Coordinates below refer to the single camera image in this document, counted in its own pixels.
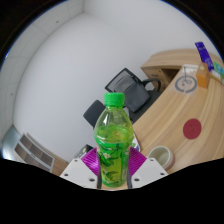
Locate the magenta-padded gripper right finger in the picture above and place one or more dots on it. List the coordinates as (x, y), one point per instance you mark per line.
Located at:
(148, 170)

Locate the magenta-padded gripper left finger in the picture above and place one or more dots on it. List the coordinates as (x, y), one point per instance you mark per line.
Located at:
(78, 171)

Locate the green drink bottle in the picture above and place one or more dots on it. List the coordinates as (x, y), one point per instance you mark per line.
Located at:
(114, 143)

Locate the white and maroon mug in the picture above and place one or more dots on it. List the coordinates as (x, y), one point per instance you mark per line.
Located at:
(161, 156)

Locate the dark brown printed carton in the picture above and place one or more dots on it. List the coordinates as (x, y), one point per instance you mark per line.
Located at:
(83, 151)

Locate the wooden shelf cabinet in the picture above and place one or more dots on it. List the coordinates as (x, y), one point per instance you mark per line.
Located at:
(36, 155)

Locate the dark armless visitor chair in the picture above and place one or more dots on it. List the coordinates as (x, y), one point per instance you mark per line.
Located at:
(93, 113)

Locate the flat round red coaster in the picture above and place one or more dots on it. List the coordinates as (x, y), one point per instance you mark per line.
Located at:
(192, 129)

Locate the black mesh office chair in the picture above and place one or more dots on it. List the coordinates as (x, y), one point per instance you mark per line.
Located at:
(133, 90)

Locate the orange cardboard box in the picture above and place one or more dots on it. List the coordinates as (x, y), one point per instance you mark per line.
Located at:
(202, 76)

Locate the wooden side desk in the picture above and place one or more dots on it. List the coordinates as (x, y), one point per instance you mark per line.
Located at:
(166, 60)

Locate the long tan box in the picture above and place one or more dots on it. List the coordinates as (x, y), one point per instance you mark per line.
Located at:
(215, 75)

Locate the flat green box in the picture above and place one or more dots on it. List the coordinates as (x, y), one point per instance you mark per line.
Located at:
(219, 69)

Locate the purple standing pouch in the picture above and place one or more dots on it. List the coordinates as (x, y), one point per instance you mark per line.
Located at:
(204, 55)

